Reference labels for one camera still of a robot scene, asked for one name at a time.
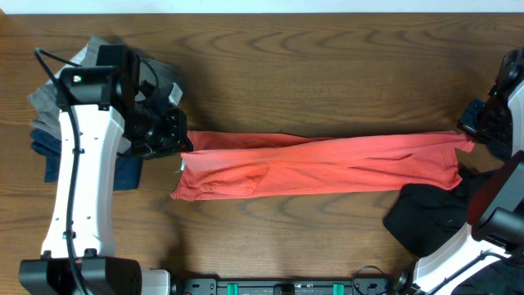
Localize red printed t-shirt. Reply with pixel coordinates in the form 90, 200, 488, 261
171, 131, 474, 201

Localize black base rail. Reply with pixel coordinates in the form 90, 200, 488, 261
169, 277, 403, 295

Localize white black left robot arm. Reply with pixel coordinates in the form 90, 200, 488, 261
19, 66, 192, 294

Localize grey folded shorts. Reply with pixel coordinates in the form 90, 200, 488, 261
28, 35, 183, 142

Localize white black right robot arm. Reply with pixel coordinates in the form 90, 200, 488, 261
402, 49, 523, 294

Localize black garment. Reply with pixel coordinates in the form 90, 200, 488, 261
382, 168, 494, 257

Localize blue folded garment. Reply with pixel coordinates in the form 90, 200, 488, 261
30, 129, 143, 191

